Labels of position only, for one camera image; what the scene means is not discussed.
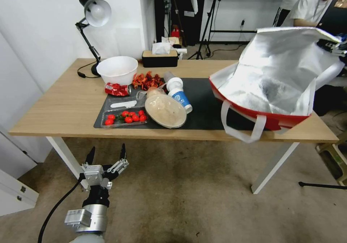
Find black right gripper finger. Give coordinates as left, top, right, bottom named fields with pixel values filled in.
left=316, top=38, right=347, bottom=57

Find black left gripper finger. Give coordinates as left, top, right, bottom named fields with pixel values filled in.
left=82, top=146, right=96, bottom=171
left=106, top=143, right=129, bottom=174

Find red silver food delivery bag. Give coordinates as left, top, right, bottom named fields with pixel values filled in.
left=209, top=27, right=343, bottom=144

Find round clear food container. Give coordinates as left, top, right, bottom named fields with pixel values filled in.
left=144, top=94, right=188, bottom=129

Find clear bag with food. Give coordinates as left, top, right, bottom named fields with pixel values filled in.
left=135, top=86, right=169, bottom=100

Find clear plastic tomato tray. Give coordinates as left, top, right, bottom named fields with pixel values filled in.
left=100, top=109, right=149, bottom=128

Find person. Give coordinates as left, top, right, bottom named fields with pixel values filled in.
left=280, top=0, right=347, bottom=28

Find white plastic spoon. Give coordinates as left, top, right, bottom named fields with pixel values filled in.
left=110, top=101, right=138, bottom=109

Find crushed red can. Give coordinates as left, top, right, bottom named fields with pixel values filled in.
left=105, top=82, right=132, bottom=97

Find wooden table white legs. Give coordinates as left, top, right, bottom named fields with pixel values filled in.
left=8, top=58, right=339, bottom=195

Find red dried peels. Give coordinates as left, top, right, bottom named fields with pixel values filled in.
left=132, top=71, right=166, bottom=88

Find blue white paper cup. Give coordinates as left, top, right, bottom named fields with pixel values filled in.
left=168, top=89, right=193, bottom=114

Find white bowl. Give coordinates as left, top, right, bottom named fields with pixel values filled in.
left=96, top=56, right=139, bottom=86

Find white cabinet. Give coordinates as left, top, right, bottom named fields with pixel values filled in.
left=0, top=130, right=39, bottom=217

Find white plastic cup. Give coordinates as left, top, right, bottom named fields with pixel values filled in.
left=166, top=77, right=185, bottom=92

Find black table mat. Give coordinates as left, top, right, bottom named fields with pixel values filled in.
left=93, top=77, right=271, bottom=130

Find black tissue box wooden lid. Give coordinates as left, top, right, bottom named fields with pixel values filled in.
left=142, top=50, right=179, bottom=68

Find white tissue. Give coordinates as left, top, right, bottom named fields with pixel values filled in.
left=151, top=37, right=174, bottom=55

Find green plastic stool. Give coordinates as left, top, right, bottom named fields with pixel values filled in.
left=314, top=142, right=347, bottom=187

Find black tripod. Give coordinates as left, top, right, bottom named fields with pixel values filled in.
left=187, top=0, right=226, bottom=60

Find black stand leg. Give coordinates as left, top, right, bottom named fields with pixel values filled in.
left=298, top=181, right=347, bottom=191

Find black desk lamp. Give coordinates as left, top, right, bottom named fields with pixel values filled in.
left=75, top=0, right=112, bottom=78

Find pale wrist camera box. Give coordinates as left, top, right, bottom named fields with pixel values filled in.
left=83, top=164, right=104, bottom=186

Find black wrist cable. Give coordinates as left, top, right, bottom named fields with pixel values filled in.
left=37, top=174, right=85, bottom=243

